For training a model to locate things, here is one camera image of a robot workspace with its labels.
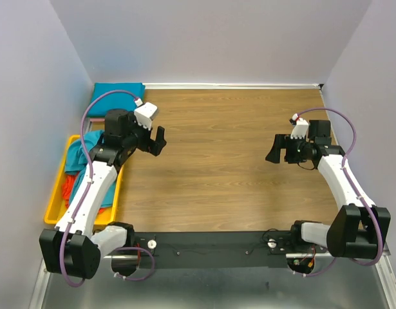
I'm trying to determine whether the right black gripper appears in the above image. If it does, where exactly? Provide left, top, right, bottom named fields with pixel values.
left=265, top=133, right=313, bottom=164

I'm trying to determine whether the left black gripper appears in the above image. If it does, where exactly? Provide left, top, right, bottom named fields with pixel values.
left=122, top=111, right=167, bottom=156

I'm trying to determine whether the teal t shirt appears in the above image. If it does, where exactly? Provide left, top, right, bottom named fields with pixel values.
left=87, top=82, right=146, bottom=118
left=64, top=130, right=117, bottom=197

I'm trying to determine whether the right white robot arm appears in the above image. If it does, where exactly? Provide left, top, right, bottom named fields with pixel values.
left=265, top=115, right=391, bottom=265

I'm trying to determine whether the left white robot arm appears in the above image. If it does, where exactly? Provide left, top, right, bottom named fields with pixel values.
left=39, top=102, right=166, bottom=280

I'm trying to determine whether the folded teal t shirt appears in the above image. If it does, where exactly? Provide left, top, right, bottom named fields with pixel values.
left=87, top=82, right=146, bottom=118

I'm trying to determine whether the orange t shirt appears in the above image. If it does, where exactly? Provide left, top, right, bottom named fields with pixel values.
left=61, top=171, right=113, bottom=214

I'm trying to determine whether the yellow plastic bin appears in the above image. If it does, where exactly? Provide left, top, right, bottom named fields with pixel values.
left=44, top=135, right=126, bottom=227

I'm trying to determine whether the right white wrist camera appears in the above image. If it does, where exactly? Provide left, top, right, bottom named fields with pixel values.
left=290, top=113, right=309, bottom=139

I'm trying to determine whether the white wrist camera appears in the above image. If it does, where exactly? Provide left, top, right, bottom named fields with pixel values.
left=290, top=113, right=309, bottom=139
left=134, top=102, right=159, bottom=131

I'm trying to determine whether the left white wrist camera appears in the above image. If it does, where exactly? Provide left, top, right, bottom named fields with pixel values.
left=134, top=102, right=159, bottom=131

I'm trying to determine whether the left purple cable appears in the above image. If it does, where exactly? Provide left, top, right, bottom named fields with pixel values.
left=59, top=89, right=156, bottom=288

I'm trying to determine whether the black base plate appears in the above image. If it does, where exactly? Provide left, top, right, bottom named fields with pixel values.
left=110, top=229, right=326, bottom=277

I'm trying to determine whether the aluminium frame rail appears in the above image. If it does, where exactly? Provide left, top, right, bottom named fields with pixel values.
left=28, top=259, right=50, bottom=309

